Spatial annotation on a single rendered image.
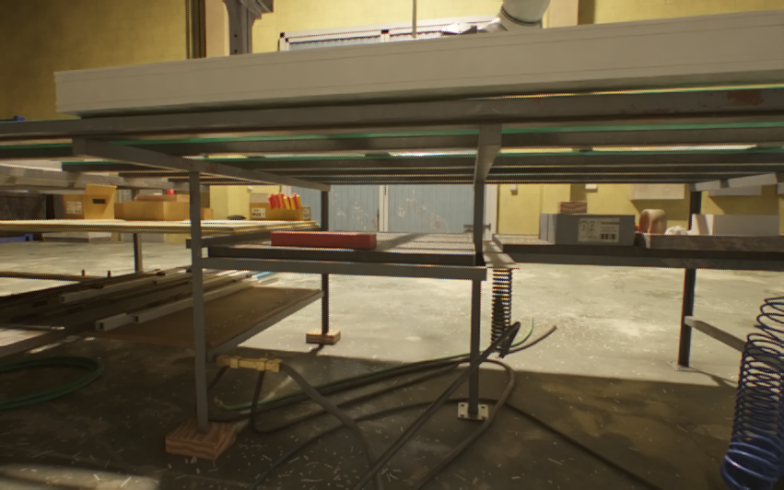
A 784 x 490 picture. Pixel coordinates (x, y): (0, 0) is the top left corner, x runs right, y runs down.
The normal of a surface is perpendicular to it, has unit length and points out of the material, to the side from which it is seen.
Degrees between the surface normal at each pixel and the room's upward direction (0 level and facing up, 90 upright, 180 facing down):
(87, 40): 90
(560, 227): 90
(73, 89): 90
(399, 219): 90
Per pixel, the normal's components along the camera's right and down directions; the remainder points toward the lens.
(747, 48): -0.21, 0.08
